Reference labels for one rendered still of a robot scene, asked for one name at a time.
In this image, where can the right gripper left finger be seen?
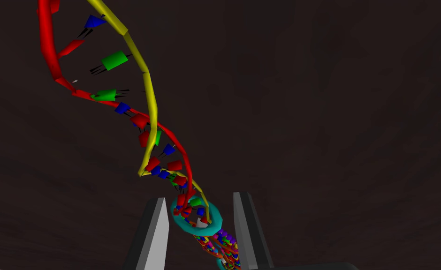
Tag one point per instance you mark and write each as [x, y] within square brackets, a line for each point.
[155, 236]

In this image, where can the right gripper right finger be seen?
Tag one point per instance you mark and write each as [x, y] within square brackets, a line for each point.
[248, 232]

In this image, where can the multicoloured double helix model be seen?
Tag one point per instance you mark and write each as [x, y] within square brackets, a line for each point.
[151, 123]

